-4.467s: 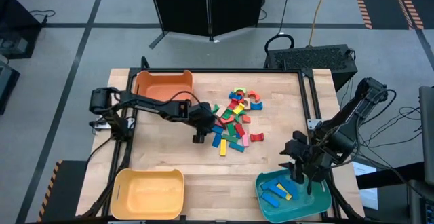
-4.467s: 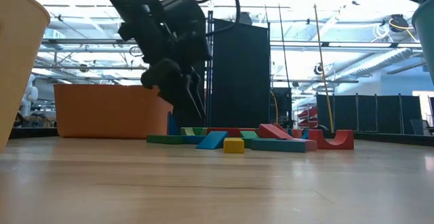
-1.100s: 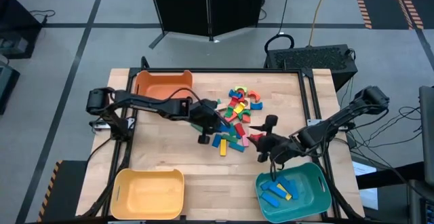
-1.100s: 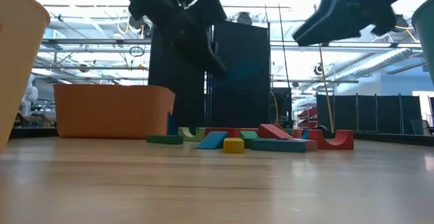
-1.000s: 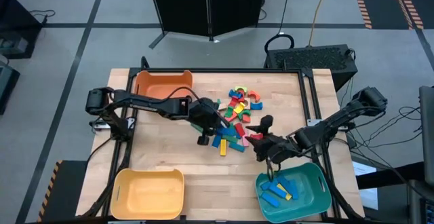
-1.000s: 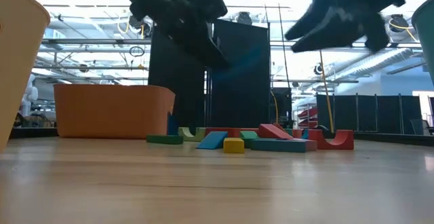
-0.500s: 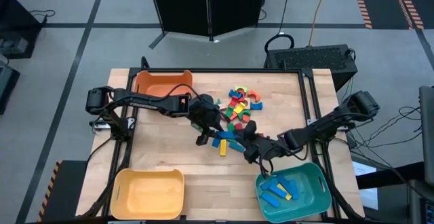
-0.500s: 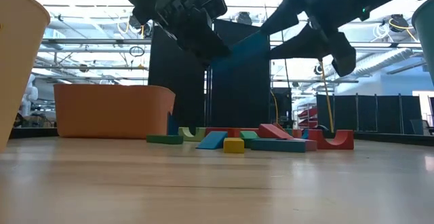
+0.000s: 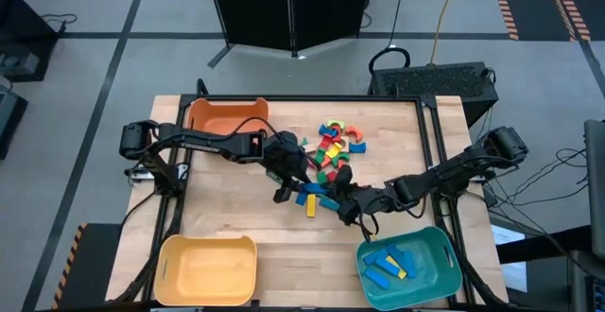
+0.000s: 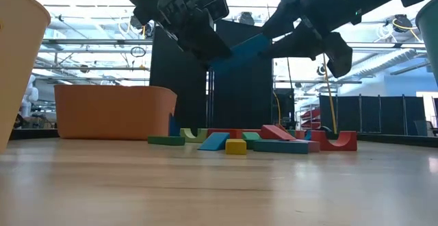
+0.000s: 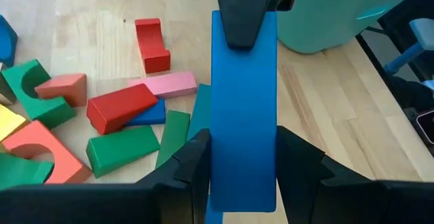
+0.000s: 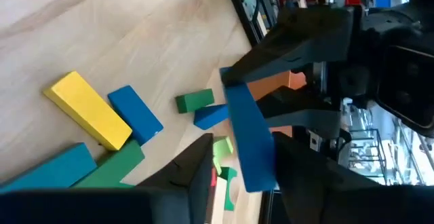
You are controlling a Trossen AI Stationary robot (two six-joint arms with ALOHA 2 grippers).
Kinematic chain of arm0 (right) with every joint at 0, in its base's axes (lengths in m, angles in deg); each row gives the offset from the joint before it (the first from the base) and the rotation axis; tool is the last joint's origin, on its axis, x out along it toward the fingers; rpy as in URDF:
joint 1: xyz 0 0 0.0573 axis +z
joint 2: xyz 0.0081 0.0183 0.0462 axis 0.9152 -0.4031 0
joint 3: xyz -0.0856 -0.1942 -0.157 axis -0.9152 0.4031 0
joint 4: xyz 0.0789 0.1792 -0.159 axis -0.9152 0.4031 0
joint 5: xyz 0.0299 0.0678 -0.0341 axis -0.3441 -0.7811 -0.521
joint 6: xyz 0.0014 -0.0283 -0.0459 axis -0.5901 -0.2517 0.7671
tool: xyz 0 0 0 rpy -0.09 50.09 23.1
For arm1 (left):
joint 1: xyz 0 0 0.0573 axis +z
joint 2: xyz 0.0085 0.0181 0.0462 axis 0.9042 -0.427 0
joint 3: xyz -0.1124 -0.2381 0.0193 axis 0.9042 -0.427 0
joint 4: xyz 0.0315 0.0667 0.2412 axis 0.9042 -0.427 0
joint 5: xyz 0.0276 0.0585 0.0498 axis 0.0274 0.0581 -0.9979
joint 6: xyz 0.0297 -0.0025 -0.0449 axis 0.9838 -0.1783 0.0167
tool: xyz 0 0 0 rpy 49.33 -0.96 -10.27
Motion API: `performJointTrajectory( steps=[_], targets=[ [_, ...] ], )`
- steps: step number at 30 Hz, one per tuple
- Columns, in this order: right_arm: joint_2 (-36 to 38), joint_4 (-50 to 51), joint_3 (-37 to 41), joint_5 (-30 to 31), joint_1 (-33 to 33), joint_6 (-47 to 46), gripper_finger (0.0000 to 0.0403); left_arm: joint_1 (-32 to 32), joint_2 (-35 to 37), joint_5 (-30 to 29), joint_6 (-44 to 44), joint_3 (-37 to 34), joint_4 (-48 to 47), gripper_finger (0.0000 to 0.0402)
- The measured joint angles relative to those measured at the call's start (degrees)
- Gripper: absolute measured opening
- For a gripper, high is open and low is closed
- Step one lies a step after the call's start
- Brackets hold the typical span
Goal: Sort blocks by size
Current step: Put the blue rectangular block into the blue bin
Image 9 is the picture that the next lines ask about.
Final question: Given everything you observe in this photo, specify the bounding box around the black perforated computer case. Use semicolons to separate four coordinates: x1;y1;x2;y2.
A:
367;61;500;128

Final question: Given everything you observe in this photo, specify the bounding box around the black folding partition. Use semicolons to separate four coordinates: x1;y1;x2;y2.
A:
204;0;374;70

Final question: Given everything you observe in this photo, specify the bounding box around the orange plastic bin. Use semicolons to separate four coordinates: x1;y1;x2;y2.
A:
185;96;271;148

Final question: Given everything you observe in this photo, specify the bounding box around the black equipment box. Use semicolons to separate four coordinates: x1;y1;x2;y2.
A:
0;89;29;161

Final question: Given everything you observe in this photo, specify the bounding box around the yellow plastic bin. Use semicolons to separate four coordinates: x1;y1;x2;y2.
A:
153;234;259;307

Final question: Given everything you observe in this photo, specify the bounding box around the white paper sheet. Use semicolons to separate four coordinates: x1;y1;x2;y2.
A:
490;224;528;294

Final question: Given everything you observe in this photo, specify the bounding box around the long blue block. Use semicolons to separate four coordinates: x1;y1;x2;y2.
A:
389;243;418;279
301;182;331;196
363;268;391;290
362;248;389;267
375;257;401;276

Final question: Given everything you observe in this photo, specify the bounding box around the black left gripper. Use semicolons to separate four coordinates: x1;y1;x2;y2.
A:
262;130;317;205

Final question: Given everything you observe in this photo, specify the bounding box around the black equipment table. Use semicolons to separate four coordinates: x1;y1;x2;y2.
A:
0;0;61;84

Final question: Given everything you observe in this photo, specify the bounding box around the long teal block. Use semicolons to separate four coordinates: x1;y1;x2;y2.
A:
318;196;341;213

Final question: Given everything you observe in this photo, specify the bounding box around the black equipment case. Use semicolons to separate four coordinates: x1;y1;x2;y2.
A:
566;249;605;312

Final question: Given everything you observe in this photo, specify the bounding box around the black looped cable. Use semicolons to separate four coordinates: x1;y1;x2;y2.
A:
368;0;411;75

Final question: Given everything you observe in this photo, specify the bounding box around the thin black floor cable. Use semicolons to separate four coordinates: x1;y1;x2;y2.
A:
41;12;79;34

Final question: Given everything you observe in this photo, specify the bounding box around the black metal beam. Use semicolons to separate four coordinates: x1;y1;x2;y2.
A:
495;225;595;265

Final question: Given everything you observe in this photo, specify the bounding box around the black aluminium table frame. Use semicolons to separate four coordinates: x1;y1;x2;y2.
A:
120;78;510;311

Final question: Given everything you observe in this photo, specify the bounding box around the black hazard-striped floor mat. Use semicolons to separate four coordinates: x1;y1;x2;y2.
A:
488;0;605;43
50;221;125;311

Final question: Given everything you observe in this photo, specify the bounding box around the black cable bundle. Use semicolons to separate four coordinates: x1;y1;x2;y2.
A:
472;146;592;218

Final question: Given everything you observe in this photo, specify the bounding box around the dark monitor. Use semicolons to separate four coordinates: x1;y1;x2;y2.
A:
583;118;605;260

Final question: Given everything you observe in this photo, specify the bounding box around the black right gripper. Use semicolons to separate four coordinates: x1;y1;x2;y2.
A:
334;164;398;227

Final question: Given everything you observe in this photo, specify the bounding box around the yellow cable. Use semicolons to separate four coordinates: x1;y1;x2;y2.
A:
427;0;462;66

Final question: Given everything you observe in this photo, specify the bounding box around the teal plastic bin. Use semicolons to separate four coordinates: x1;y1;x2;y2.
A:
354;225;463;312

